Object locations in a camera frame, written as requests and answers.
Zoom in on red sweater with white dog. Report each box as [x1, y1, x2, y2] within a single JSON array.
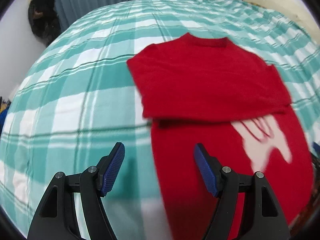
[[127, 34, 313, 239]]

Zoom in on teal white plaid bed cover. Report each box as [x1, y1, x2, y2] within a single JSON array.
[[1, 0, 319, 239]]

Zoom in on clothes pile on left box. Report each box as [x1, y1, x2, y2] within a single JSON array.
[[0, 97, 11, 134]]

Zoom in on cream pillow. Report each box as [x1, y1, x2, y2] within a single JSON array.
[[243, 0, 319, 44]]

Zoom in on black clothes hanging on wall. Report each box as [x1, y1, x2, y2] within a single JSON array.
[[28, 0, 61, 46]]

